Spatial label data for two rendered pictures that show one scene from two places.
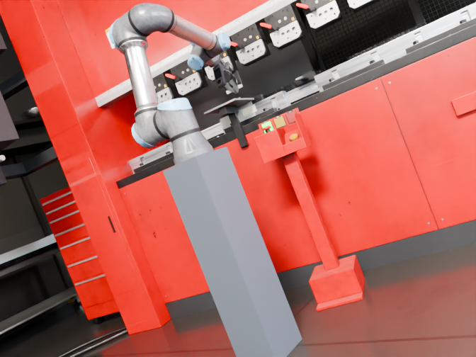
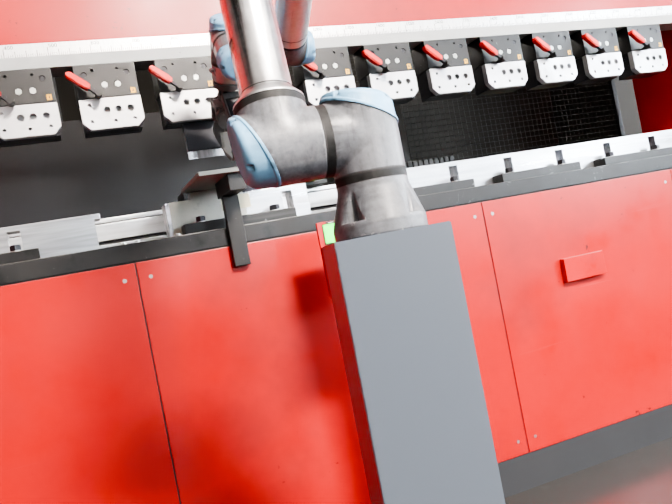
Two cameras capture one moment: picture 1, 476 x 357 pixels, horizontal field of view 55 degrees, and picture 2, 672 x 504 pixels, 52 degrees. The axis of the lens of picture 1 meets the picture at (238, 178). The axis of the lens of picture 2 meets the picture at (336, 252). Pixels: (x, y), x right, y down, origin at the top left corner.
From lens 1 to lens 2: 137 cm
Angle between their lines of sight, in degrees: 46
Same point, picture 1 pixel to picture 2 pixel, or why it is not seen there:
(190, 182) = (416, 279)
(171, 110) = (384, 110)
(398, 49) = (483, 172)
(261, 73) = (178, 153)
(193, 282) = not seen: outside the picture
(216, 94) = (71, 165)
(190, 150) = (408, 209)
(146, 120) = (295, 116)
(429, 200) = (522, 405)
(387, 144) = (479, 307)
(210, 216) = (452, 364)
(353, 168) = not seen: hidden behind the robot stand
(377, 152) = not seen: hidden behind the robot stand
